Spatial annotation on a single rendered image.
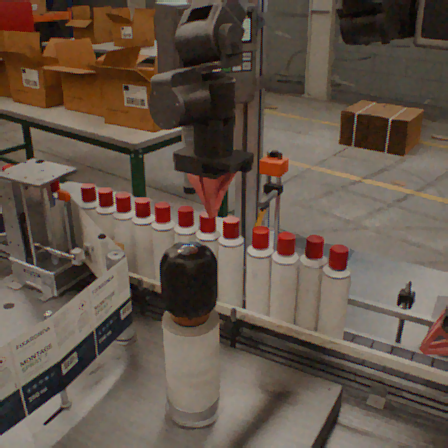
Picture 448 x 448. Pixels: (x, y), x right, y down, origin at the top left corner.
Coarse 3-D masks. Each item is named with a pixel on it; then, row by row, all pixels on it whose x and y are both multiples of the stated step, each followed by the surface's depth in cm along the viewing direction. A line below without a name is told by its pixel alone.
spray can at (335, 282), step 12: (336, 252) 92; (348, 252) 93; (336, 264) 93; (324, 276) 95; (336, 276) 93; (348, 276) 94; (324, 288) 95; (336, 288) 94; (348, 288) 95; (324, 300) 96; (336, 300) 95; (324, 312) 97; (336, 312) 96; (324, 324) 98; (336, 324) 97; (336, 336) 99; (324, 348) 100
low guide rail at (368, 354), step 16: (128, 272) 119; (160, 288) 114; (224, 304) 107; (256, 320) 104; (272, 320) 103; (304, 336) 100; (320, 336) 98; (352, 352) 96; (368, 352) 94; (400, 368) 92; (416, 368) 90; (432, 368) 90
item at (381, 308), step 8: (352, 296) 102; (352, 304) 101; (360, 304) 100; (368, 304) 99; (376, 304) 99; (384, 304) 99; (384, 312) 98; (392, 312) 98; (400, 312) 97; (408, 312) 97; (408, 320) 97; (416, 320) 96; (424, 320) 95; (432, 320) 94
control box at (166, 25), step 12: (156, 12) 98; (168, 12) 92; (180, 12) 91; (252, 12) 97; (156, 24) 99; (168, 24) 93; (252, 24) 98; (156, 36) 100; (168, 36) 95; (252, 36) 99; (168, 48) 96; (252, 48) 100; (168, 60) 97; (252, 60) 101; (204, 72) 97; (240, 72) 101; (252, 72) 102; (240, 84) 102; (252, 84) 103; (240, 96) 103; (252, 96) 104
